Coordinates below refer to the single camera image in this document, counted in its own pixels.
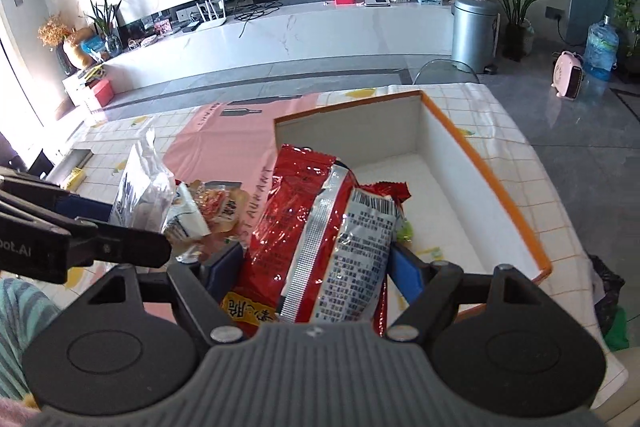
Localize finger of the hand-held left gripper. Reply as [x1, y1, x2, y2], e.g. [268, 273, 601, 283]
[0, 174, 115, 230]
[65, 217, 173, 268]

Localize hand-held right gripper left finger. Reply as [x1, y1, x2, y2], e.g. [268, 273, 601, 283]
[100, 239, 248, 343]

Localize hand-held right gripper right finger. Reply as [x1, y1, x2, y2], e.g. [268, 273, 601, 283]
[387, 242, 531, 343]

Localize silver white snack bag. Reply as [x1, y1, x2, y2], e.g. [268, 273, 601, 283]
[109, 127, 177, 233]

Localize clear packet of orange snacks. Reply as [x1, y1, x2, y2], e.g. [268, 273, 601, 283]
[190, 179, 251, 234]

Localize large red snack bag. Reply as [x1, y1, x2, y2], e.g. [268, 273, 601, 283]
[220, 143, 412, 338]

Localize white storage box orange rim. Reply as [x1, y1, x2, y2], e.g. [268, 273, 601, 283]
[273, 90, 553, 288]

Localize teal striped clothing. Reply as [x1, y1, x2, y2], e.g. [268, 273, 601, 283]
[0, 277, 63, 403]

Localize red gift box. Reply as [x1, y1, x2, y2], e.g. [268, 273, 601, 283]
[82, 79, 115, 110]

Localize white grid lemon tablecloth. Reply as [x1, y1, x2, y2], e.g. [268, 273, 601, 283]
[60, 82, 628, 408]

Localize orange gourd vase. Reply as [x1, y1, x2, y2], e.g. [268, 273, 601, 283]
[62, 27, 96, 68]

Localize green plant in glass vase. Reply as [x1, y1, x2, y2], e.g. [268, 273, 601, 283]
[82, 0, 123, 58]

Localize dried flowers in vase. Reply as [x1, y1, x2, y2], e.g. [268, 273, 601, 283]
[37, 14, 76, 75]

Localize clear acrylic chair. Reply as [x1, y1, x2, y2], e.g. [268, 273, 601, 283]
[412, 57, 481, 85]

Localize white router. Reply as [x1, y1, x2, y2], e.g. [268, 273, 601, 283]
[192, 0, 228, 31]

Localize white marble media console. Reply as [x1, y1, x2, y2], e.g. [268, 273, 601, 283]
[62, 0, 501, 108]

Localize silver trash can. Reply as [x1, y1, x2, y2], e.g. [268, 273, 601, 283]
[451, 0, 501, 74]

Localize pink space heater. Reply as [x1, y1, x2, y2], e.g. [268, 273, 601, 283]
[551, 51, 586, 99]

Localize tall potted plant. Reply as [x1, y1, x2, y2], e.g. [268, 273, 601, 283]
[472, 0, 563, 62]

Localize blue water jug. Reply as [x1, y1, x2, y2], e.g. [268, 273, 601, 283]
[584, 16, 620, 82]

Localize black cables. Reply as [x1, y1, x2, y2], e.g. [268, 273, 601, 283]
[232, 2, 281, 38]

